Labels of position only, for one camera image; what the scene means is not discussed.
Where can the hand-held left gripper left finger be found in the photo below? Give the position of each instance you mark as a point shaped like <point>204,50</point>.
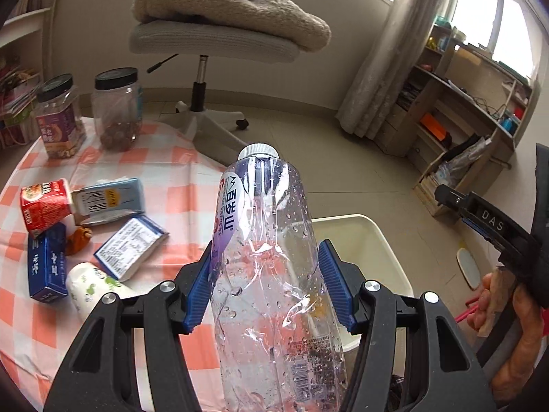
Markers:
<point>199,292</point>

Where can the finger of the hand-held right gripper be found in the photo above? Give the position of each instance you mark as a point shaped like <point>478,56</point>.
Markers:
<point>452,199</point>
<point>475,231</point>

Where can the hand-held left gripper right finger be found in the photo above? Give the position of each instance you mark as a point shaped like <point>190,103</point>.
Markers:
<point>339,292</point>

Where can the white plastic bin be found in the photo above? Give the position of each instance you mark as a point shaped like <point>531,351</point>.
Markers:
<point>364,249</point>

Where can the clear plastic water bottle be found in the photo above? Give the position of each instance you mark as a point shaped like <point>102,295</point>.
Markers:
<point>266,266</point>

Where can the light blue milk carton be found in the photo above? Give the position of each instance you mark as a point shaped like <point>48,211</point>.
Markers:
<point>109,199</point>

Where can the person's right hand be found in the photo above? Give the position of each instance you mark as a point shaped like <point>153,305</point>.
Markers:
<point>529,322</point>

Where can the beige slipper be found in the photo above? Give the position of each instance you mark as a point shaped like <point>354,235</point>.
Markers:
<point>468,268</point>

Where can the crinkled plastic bag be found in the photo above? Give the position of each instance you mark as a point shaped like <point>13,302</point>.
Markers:
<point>467,156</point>

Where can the orange box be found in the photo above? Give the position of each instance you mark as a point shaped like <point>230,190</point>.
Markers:
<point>433,125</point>

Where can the blue edged milk carton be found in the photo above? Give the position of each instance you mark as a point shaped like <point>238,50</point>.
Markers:
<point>128,249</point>

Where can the wooden shelf desk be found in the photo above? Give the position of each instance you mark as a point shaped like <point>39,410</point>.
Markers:
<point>463,94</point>

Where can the white bottle with green print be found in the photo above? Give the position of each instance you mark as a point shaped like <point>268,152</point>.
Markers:
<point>90,287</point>

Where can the beige curtain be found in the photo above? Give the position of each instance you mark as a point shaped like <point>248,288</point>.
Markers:
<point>386,60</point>

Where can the dark blue small box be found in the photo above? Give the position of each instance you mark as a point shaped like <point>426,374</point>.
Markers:
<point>45,266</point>

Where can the red yogurt cup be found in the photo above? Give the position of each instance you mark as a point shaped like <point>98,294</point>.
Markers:
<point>45,206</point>

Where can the window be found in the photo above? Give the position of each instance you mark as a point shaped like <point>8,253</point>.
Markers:
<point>506,21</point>

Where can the clear jar with black lid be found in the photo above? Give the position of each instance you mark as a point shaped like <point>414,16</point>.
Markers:
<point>116,111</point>

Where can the purple label nut jar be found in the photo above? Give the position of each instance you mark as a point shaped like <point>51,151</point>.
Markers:
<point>60,124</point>

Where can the grey office chair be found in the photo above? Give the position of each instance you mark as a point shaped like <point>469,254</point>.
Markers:
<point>193,43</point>

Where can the beige fleece blanket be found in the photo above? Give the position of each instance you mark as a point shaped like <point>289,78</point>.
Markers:
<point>240,13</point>

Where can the white bookshelf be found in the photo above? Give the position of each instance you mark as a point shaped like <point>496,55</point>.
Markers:
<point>25,30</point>

